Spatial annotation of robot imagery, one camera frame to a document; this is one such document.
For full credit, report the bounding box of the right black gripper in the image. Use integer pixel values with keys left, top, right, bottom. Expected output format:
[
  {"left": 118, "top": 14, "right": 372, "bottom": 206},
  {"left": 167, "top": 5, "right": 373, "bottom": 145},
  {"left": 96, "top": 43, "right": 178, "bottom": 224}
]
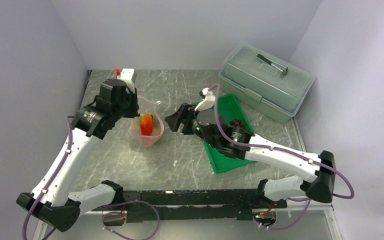
[{"left": 164, "top": 103, "right": 218, "bottom": 149}]

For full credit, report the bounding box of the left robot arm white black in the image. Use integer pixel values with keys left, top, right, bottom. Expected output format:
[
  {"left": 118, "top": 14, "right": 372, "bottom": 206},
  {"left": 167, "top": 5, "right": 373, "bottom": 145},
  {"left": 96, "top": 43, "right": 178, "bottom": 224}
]
[{"left": 16, "top": 77, "right": 139, "bottom": 232}]

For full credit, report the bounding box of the aluminium frame rail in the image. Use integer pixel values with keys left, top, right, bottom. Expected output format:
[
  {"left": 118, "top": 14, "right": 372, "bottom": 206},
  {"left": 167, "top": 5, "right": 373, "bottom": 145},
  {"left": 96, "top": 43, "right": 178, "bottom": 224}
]
[{"left": 32, "top": 119, "right": 342, "bottom": 240}]

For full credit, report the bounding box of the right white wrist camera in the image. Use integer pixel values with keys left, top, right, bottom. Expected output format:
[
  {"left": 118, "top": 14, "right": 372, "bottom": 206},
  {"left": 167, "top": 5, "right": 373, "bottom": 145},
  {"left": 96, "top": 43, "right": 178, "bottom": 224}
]
[{"left": 194, "top": 87, "right": 216, "bottom": 112}]

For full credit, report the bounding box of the red mango fruit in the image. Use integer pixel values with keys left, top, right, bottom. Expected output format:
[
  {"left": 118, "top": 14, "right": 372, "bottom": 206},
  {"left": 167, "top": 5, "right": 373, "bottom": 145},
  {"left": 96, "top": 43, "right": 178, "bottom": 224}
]
[{"left": 139, "top": 113, "right": 154, "bottom": 136}]

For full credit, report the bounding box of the pale green lidded storage box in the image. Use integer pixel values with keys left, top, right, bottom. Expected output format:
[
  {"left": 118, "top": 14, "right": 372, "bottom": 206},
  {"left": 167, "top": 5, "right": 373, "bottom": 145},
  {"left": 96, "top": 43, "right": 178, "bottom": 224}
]
[{"left": 219, "top": 43, "right": 316, "bottom": 124}]

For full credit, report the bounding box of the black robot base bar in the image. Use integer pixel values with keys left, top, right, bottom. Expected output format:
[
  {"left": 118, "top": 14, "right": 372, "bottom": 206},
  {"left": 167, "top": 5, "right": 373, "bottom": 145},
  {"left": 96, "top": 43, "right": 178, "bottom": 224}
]
[{"left": 102, "top": 188, "right": 287, "bottom": 226}]

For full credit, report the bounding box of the clear zip top bag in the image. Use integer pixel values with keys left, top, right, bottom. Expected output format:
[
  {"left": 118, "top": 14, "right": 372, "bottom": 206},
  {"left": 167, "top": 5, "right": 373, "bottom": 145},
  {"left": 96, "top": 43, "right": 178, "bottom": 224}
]
[{"left": 126, "top": 96, "right": 165, "bottom": 147}]

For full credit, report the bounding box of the green plastic tray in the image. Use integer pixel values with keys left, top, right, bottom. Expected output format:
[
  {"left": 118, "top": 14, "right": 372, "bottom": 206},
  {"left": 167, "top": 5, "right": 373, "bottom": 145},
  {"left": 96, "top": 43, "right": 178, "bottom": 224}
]
[{"left": 191, "top": 93, "right": 256, "bottom": 174}]

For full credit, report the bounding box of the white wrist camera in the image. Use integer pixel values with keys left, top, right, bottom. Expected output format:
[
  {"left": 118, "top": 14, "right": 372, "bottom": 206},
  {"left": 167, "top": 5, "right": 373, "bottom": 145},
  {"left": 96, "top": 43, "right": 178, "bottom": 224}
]
[
  {"left": 194, "top": 87, "right": 216, "bottom": 112},
  {"left": 112, "top": 68, "right": 137, "bottom": 92}
]

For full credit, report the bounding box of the purple grape bunch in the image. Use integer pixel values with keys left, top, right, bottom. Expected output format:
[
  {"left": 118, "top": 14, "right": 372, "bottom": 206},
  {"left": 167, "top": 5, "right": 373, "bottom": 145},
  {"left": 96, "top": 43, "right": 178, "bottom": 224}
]
[{"left": 229, "top": 119, "right": 245, "bottom": 129}]

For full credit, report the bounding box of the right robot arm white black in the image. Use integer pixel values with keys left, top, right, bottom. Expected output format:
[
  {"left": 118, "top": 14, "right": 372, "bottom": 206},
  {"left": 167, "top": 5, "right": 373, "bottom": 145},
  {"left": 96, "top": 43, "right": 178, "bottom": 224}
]
[{"left": 164, "top": 103, "right": 335, "bottom": 208}]

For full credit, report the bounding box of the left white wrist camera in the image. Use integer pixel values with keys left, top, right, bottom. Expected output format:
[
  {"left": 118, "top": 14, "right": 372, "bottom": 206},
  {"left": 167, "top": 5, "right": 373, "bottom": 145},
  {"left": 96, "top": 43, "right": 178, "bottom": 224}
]
[{"left": 112, "top": 68, "right": 137, "bottom": 92}]

